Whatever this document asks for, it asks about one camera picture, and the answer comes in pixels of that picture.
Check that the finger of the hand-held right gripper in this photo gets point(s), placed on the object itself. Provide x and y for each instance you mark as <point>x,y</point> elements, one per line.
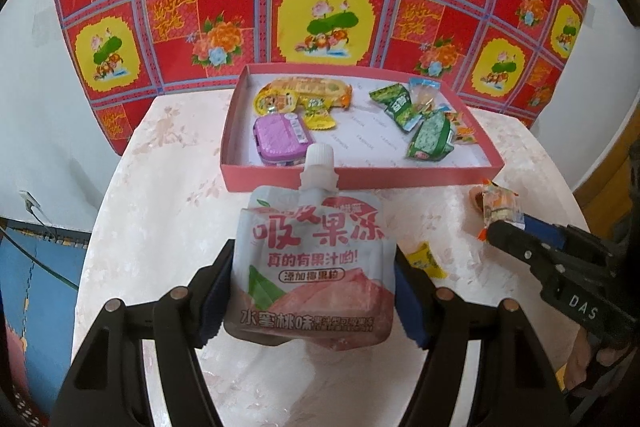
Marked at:
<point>515,242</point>
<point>545,232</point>

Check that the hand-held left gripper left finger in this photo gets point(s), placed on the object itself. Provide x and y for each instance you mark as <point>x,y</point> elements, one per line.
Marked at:
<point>215,302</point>

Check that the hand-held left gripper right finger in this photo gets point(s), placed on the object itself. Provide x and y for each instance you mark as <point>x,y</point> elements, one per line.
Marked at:
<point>412,302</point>

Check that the red-orange candy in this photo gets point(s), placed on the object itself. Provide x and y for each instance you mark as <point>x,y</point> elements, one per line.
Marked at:
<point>495,207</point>

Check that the pink jelly drink pouch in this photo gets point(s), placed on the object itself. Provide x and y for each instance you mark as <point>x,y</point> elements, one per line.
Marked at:
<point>310,267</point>

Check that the green packet with pink label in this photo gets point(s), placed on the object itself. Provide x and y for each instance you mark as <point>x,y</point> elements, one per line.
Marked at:
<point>430,139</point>

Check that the pink cardboard box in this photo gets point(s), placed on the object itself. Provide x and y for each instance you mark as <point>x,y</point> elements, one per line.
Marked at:
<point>360,142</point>

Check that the blue-edged clear candy packet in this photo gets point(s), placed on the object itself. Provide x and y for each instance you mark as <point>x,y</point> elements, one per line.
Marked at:
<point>425,94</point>

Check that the purple candy tin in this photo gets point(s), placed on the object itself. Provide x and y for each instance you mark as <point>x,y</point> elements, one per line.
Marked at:
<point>280,139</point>

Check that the green snack packet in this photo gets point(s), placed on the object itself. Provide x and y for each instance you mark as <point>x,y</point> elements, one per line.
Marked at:
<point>397,104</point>

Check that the orange jelly cup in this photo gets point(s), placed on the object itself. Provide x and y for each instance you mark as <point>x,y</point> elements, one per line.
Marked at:
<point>272,101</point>

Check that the yellow green-print candy packet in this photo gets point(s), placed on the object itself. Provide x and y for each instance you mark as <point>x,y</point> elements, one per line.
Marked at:
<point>315,114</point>

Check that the long orange snack packet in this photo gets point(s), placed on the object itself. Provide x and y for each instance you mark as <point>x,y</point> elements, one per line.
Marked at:
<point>320,88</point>

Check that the small plain yellow packet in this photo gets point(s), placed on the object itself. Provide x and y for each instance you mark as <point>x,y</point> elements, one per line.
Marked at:
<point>425,259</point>

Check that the white floral tablecloth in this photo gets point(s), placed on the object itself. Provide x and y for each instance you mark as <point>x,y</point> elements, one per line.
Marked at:
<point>165,207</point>

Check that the blue board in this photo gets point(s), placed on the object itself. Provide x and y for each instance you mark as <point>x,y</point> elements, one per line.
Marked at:
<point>40,307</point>

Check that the red floral printed cloth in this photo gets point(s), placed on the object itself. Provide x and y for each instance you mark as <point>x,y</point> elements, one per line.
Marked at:
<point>200,32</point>

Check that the white wall socket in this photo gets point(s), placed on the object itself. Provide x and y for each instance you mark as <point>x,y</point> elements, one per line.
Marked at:
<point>30,201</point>

